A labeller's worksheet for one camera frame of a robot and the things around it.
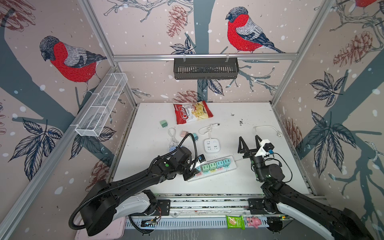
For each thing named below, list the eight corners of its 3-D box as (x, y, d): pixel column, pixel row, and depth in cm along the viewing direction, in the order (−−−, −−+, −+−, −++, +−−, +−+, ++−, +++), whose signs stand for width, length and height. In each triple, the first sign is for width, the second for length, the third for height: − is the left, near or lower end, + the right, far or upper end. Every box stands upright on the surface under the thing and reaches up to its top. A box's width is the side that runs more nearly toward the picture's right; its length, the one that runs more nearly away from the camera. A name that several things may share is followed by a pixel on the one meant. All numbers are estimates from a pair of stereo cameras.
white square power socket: (204, 151, 95) (204, 149, 93) (204, 140, 101) (204, 138, 99) (219, 151, 95) (220, 149, 93) (218, 140, 101) (219, 138, 98)
